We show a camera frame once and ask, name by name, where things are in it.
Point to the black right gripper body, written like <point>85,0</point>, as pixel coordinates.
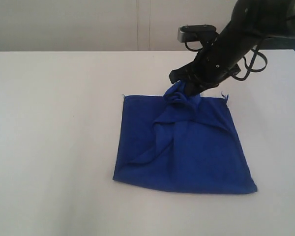
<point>252,21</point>

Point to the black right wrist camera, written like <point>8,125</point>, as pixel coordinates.
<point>195,33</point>

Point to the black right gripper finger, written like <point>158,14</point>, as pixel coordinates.
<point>186,73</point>

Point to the blue terry towel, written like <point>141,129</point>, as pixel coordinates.
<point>179,143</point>

